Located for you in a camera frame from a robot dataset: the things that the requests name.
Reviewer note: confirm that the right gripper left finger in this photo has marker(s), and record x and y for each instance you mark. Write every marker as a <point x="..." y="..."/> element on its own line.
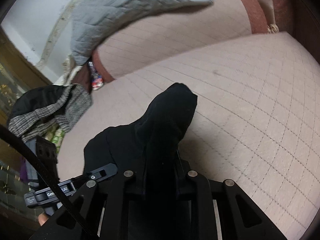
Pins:
<point x="101" y="211"/>

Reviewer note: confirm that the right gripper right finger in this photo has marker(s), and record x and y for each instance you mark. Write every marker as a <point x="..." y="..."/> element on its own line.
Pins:
<point x="224" y="209"/>

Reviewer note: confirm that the black pants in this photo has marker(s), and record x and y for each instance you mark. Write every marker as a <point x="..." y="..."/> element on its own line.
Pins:
<point x="145" y="144"/>

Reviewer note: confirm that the person's left hand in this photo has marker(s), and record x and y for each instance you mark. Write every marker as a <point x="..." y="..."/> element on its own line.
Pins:
<point x="42" y="218"/>

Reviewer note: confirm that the green patterned cloth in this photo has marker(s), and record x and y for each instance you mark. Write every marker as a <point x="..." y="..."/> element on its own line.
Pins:
<point x="55" y="135"/>

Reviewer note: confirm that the grey houndstooth garment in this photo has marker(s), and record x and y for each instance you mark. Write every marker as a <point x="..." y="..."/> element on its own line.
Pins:
<point x="39" y="109"/>

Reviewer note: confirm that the red blue snack packet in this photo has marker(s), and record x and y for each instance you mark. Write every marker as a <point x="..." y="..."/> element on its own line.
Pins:
<point x="96" y="78"/>

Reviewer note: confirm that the cream fringed cloth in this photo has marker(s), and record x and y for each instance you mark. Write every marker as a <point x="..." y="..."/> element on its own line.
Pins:
<point x="71" y="72"/>

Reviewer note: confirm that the grey quilted blanket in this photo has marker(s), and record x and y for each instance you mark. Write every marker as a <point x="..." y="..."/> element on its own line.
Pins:
<point x="95" y="20"/>

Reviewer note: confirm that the pink sofa back cushion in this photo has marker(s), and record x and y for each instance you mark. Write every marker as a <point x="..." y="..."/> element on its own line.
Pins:
<point x="159" y="37"/>

